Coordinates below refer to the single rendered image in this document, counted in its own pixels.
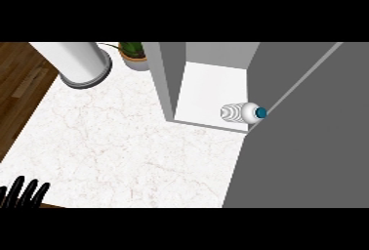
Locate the white cylinder grey base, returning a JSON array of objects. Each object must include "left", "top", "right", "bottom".
[{"left": 28, "top": 42, "right": 114, "bottom": 90}]

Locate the grey cabinet white inside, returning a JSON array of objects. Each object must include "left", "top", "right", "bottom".
[{"left": 140, "top": 42, "right": 339, "bottom": 134}]

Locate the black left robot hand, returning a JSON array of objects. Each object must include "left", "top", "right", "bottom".
[{"left": 0, "top": 176, "right": 52, "bottom": 209}]

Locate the grey cabinet door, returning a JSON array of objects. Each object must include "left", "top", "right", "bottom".
[{"left": 220, "top": 42, "right": 369, "bottom": 209}]

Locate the clear water bottle blue cap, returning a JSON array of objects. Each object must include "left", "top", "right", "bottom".
[{"left": 218, "top": 102, "right": 269, "bottom": 124}]

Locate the potted green plant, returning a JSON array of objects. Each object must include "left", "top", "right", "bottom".
[{"left": 97, "top": 42, "right": 152, "bottom": 72}]

